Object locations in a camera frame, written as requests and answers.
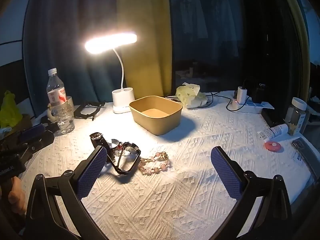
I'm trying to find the person's left hand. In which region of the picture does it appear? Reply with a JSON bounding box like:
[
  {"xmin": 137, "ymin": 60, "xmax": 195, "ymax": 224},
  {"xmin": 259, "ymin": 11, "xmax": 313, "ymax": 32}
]
[{"xmin": 7, "ymin": 176, "xmax": 27, "ymax": 213}]

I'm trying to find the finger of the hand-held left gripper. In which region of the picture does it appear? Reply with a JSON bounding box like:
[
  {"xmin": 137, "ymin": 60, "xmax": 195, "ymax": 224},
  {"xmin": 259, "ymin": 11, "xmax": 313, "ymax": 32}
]
[
  {"xmin": 22, "ymin": 131, "xmax": 55, "ymax": 157},
  {"xmin": 17, "ymin": 124, "xmax": 52, "ymax": 143}
]

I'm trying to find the white power strip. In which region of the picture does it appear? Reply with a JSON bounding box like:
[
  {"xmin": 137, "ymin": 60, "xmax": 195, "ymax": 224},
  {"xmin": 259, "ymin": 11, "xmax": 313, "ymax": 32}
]
[{"xmin": 229, "ymin": 97, "xmax": 275, "ymax": 114}]

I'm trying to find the white tube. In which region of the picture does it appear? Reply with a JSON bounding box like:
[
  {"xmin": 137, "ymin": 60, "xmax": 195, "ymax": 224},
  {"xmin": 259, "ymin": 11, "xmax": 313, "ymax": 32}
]
[{"xmin": 257, "ymin": 124, "xmax": 289, "ymax": 140}]

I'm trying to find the yellow curtain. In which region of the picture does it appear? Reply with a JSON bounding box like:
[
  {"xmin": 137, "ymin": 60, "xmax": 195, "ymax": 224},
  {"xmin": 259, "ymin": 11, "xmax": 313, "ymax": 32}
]
[{"xmin": 116, "ymin": 0, "xmax": 173, "ymax": 97}]

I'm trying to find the white textured tablecloth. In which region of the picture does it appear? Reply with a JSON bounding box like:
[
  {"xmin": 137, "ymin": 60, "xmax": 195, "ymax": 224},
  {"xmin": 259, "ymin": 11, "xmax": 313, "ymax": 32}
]
[{"xmin": 19, "ymin": 90, "xmax": 316, "ymax": 240}]

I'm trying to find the green tissue pack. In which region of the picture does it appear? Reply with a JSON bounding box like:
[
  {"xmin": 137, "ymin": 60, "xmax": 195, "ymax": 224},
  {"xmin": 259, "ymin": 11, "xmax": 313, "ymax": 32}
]
[{"xmin": 175, "ymin": 82, "xmax": 208, "ymax": 108}]

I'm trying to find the clear phone case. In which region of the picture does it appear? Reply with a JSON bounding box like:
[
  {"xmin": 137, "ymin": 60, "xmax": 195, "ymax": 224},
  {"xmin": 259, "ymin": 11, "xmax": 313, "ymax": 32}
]
[{"xmin": 291, "ymin": 138, "xmax": 320, "ymax": 171}]

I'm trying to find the pink round tape measure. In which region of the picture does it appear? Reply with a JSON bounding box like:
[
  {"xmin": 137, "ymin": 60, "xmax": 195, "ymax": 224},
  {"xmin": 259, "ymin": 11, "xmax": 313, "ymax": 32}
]
[{"xmin": 264, "ymin": 141, "xmax": 282, "ymax": 153}]

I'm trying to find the black power cable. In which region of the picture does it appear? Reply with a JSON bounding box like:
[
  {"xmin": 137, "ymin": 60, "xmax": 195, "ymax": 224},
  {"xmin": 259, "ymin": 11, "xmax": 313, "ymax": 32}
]
[{"xmin": 205, "ymin": 91, "xmax": 241, "ymax": 112}]

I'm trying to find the round silver face watch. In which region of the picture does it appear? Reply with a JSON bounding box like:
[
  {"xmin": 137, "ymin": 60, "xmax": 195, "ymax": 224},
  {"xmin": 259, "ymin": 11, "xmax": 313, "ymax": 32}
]
[{"xmin": 109, "ymin": 138, "xmax": 125, "ymax": 153}]

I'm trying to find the yellow-green plastic bag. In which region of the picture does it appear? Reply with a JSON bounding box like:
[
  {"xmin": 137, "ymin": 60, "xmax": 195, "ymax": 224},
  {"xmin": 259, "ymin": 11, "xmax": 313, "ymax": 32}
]
[{"xmin": 0, "ymin": 90, "xmax": 23, "ymax": 128}]

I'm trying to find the black power adapter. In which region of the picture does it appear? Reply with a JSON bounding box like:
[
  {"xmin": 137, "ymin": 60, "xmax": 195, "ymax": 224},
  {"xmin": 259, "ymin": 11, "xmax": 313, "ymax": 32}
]
[{"xmin": 242, "ymin": 78, "xmax": 267, "ymax": 103}]

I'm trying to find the blue curtain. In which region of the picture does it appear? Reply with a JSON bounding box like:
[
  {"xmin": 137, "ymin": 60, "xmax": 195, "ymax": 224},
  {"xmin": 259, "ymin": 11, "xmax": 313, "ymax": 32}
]
[{"xmin": 22, "ymin": 0, "xmax": 121, "ymax": 118}]

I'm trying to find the brown strap watch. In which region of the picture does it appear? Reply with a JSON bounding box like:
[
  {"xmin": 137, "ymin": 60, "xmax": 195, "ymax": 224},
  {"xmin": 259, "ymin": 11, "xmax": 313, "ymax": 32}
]
[{"xmin": 107, "ymin": 141, "xmax": 141, "ymax": 176}]

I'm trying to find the tan plastic tray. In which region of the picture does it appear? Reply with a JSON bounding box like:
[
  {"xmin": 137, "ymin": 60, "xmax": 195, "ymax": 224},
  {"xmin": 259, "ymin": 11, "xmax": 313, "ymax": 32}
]
[{"xmin": 129, "ymin": 95, "xmax": 183, "ymax": 136}]

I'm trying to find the white lid jar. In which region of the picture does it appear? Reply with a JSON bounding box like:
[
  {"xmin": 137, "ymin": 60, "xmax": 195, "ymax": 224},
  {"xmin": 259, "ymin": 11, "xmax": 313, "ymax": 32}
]
[{"xmin": 285, "ymin": 97, "xmax": 307, "ymax": 136}]

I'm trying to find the black plastic frame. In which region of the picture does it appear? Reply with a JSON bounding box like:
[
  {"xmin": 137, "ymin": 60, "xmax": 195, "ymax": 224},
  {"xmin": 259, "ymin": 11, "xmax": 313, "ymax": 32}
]
[{"xmin": 74, "ymin": 101, "xmax": 106, "ymax": 120}]

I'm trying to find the clear plastic water bottle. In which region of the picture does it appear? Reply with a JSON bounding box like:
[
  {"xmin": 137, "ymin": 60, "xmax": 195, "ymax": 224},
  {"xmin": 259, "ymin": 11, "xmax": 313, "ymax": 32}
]
[{"xmin": 46, "ymin": 68, "xmax": 75, "ymax": 135}]

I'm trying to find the white desk lamp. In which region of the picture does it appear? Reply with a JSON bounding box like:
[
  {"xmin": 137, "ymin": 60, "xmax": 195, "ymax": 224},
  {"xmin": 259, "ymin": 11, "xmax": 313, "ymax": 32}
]
[{"xmin": 84, "ymin": 31, "xmax": 137, "ymax": 114}]

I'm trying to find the dark leather strap watch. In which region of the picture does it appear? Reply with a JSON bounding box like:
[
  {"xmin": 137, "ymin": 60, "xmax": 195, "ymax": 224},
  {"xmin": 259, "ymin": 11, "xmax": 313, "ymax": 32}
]
[{"xmin": 89, "ymin": 132, "xmax": 118, "ymax": 157}]

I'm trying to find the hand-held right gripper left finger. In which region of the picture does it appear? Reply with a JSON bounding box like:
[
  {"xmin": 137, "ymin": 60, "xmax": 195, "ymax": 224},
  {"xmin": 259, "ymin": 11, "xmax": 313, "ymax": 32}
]
[{"xmin": 25, "ymin": 145, "xmax": 108, "ymax": 240}]

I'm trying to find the pink bead gold bracelet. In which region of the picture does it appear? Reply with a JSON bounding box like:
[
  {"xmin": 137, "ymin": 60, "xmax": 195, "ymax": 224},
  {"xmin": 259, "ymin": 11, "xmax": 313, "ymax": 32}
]
[{"xmin": 138, "ymin": 152, "xmax": 173, "ymax": 175}]

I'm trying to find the white charger plug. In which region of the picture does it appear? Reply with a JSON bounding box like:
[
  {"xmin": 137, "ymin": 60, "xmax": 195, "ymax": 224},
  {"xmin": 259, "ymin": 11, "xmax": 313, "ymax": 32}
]
[{"xmin": 236, "ymin": 86, "xmax": 247, "ymax": 103}]

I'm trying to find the white printed mug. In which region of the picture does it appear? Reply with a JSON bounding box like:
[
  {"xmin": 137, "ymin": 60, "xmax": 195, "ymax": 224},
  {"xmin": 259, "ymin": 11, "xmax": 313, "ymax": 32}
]
[{"xmin": 47, "ymin": 95, "xmax": 75, "ymax": 122}]

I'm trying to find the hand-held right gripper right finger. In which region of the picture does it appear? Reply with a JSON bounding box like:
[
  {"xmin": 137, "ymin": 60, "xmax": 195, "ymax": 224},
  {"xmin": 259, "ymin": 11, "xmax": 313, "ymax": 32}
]
[{"xmin": 210, "ymin": 146, "xmax": 293, "ymax": 240}]

